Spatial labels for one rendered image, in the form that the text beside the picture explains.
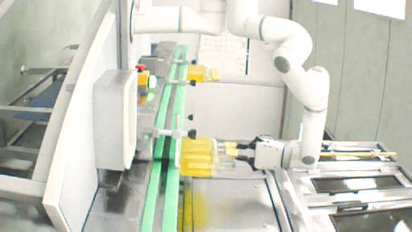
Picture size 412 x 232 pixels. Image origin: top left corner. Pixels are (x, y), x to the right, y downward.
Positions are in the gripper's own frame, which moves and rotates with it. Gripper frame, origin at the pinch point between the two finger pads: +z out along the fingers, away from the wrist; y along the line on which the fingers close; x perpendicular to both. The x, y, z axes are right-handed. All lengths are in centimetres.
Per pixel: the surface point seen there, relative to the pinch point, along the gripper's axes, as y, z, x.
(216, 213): -12.7, 2.0, 23.6
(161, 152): 6.9, 19.8, 25.3
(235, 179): -12.9, 2.3, -3.6
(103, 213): 7, 19, 66
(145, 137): 14.5, 21.4, 33.3
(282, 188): -14.2, -16.7, -2.3
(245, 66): -80, 107, -568
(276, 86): -115, 53, -588
